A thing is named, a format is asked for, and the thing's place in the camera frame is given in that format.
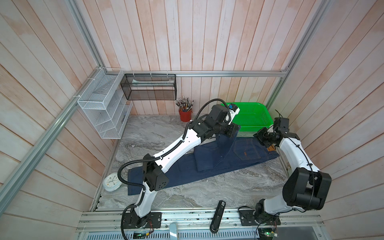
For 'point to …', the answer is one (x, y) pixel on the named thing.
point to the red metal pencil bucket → (185, 116)
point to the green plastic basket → (252, 116)
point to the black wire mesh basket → (149, 86)
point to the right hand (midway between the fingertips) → (254, 134)
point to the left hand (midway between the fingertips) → (237, 131)
